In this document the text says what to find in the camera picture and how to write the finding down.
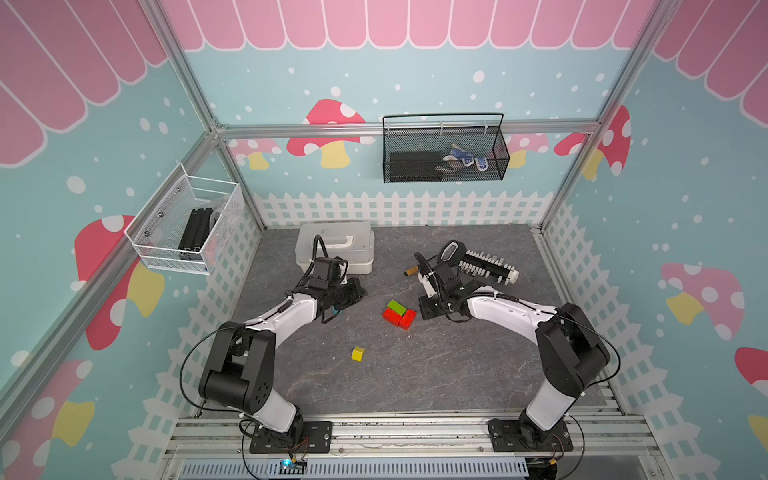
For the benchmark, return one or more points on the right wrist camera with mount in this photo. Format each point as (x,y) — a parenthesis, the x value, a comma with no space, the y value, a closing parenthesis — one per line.
(427,280)

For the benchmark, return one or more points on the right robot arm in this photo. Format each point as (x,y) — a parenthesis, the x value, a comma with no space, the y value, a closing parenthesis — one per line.
(571,352)

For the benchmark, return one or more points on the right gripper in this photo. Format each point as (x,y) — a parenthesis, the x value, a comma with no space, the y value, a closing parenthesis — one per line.
(423,304)

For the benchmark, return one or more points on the red block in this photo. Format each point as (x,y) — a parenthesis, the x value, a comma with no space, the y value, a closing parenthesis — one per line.
(407,319)
(392,317)

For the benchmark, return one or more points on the black box in white basket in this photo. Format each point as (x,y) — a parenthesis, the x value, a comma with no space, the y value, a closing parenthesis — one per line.
(195,234)

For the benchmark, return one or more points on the blue white item in basket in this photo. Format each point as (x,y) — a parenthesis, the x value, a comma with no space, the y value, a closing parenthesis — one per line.
(458,158)

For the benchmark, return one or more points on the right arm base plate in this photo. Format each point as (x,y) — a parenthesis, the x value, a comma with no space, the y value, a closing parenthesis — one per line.
(511,436)

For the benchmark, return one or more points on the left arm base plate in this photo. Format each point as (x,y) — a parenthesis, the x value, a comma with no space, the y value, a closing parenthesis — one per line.
(301,437)

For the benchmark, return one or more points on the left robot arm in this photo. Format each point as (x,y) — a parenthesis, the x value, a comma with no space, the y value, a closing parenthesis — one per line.
(240,367)

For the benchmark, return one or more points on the yellow small block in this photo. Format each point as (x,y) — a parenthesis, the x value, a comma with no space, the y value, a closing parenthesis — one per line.
(357,354)

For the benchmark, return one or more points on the black wire wall basket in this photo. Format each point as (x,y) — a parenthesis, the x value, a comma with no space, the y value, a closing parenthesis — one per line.
(414,146)

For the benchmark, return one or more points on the green rectangular block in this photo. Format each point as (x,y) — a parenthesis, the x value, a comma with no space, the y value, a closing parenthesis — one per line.
(396,307)

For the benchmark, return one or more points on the white plastic storage box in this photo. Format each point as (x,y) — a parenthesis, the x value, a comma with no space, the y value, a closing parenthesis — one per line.
(352,241)

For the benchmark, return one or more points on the small green-lit circuit board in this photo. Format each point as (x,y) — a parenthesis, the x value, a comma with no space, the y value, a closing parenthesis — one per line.
(292,466)

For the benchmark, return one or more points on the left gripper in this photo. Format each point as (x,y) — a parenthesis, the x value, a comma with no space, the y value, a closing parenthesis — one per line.
(357,293)

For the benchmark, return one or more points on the white wire wall basket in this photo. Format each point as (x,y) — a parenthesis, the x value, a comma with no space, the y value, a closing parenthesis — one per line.
(156,231)

